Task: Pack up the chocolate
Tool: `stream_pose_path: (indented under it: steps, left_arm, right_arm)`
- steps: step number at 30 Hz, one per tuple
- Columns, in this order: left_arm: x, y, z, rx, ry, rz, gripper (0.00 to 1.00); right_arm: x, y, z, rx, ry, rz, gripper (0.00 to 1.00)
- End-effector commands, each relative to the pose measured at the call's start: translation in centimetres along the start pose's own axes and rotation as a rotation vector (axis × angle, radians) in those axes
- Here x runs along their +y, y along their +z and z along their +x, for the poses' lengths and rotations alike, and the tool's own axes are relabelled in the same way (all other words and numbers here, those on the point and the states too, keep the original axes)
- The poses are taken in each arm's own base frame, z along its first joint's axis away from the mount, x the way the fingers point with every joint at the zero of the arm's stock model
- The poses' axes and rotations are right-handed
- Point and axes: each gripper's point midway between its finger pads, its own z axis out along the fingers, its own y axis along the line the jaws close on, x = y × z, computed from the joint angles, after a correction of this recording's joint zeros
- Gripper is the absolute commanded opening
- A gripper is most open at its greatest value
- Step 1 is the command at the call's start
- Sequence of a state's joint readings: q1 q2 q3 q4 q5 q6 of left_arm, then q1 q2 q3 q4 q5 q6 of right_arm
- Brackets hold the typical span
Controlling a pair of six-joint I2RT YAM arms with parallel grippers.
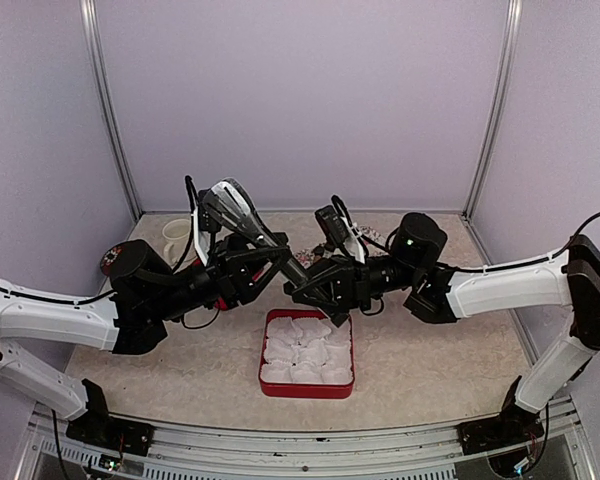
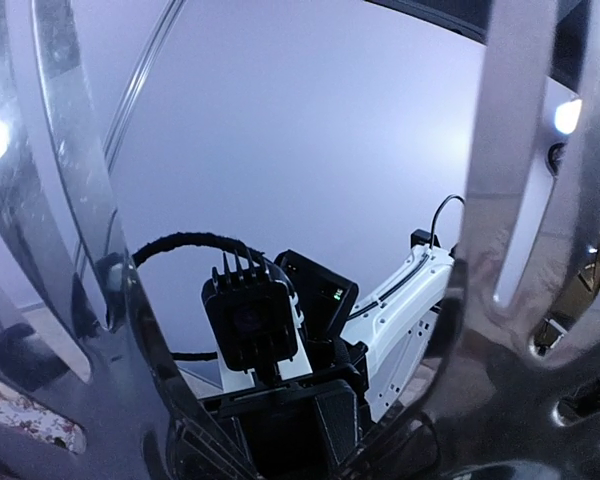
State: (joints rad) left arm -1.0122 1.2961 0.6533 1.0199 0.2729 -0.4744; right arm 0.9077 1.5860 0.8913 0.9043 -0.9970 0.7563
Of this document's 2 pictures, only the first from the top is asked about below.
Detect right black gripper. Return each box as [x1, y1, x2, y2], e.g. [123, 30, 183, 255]
[283, 254, 421, 315]

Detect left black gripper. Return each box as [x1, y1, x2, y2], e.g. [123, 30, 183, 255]
[150, 232, 292, 321]

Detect steel serving tongs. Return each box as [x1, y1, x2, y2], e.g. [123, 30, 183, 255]
[202, 177, 314, 286]

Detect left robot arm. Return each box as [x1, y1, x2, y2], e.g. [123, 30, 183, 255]
[0, 234, 291, 445]

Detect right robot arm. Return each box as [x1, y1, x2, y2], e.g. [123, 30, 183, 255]
[284, 212, 600, 444]

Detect red chocolate tin box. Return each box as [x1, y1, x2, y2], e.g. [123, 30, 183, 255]
[258, 309, 355, 400]

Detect red tin lid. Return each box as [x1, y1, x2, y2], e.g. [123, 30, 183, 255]
[193, 259, 239, 311]

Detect floral tray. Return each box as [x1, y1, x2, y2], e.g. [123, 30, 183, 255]
[294, 226, 386, 268]

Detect cream ribbed mug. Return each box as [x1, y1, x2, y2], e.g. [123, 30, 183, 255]
[162, 219, 191, 266]

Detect dark red patterned coaster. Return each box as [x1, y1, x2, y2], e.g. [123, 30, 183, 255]
[99, 242, 128, 277]

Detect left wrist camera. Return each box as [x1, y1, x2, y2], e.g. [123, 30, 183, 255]
[184, 175, 214, 266]

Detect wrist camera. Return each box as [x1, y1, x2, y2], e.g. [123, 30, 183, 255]
[184, 175, 214, 266]
[314, 195, 368, 264]

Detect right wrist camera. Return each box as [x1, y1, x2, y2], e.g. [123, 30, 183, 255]
[314, 195, 368, 264]

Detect front aluminium rail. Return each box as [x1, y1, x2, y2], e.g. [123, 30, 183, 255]
[11, 397, 600, 479]

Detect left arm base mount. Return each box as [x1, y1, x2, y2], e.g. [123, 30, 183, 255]
[66, 418, 155, 457]

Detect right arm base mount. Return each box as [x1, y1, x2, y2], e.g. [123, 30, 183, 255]
[457, 416, 544, 455]

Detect right aluminium frame post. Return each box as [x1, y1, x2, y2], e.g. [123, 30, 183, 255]
[463, 0, 523, 223]

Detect aluminium frame post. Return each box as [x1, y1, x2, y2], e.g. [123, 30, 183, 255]
[79, 0, 143, 223]
[463, 0, 523, 223]

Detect left aluminium frame post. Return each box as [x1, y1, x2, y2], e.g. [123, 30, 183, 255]
[79, 0, 143, 223]

